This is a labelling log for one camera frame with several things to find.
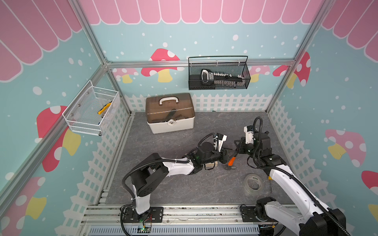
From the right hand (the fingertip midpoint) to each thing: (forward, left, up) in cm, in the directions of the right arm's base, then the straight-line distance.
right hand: (236, 140), depth 81 cm
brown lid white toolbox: (+22, +39, +1) cm, 45 cm away
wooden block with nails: (-13, +15, -2) cm, 20 cm away
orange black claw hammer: (-9, +3, -13) cm, 16 cm away
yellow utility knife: (+10, +70, +17) cm, 72 cm away
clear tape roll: (-17, -11, -19) cm, 28 cm away
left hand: (-8, +2, -2) cm, 8 cm away
